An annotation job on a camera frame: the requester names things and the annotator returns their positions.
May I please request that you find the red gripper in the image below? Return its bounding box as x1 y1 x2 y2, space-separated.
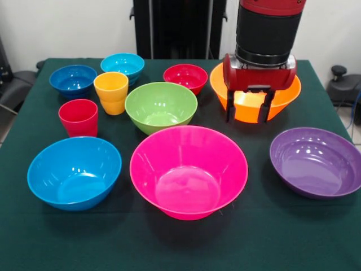
222 53 297 124

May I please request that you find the large pink bowl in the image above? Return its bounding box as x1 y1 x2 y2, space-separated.
129 125 249 221

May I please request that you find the purple bowl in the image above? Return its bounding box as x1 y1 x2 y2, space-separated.
269 126 361 200

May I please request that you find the large orange bowl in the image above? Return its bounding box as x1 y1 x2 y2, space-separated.
209 62 302 124

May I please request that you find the small red bowl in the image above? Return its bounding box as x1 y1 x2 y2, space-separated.
162 64 209 96

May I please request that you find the green bowl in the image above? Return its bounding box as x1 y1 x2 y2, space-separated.
124 81 199 136

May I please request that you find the black knobbed device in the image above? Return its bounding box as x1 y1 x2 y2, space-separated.
326 65 361 126

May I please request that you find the dark green tablecloth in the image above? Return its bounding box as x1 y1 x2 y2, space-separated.
0 58 361 271

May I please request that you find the small light blue bowl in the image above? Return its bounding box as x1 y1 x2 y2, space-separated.
100 53 146 87

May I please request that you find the yellow cup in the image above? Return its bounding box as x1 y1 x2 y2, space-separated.
93 71 130 116

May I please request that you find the red cup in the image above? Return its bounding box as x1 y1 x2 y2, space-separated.
58 99 99 138

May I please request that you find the small dark blue bowl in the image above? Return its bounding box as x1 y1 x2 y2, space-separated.
49 64 98 99

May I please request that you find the large light blue bowl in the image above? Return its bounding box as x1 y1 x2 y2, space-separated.
27 136 122 212

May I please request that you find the black chair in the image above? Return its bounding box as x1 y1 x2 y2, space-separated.
0 35 39 115

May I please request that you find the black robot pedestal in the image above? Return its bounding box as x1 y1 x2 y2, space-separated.
129 0 239 60

